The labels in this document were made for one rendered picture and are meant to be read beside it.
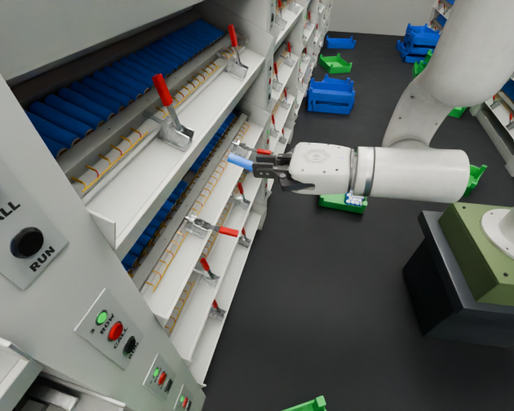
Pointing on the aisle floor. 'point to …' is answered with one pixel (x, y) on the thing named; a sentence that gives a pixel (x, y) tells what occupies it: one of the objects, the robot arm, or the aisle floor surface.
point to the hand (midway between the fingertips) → (265, 166)
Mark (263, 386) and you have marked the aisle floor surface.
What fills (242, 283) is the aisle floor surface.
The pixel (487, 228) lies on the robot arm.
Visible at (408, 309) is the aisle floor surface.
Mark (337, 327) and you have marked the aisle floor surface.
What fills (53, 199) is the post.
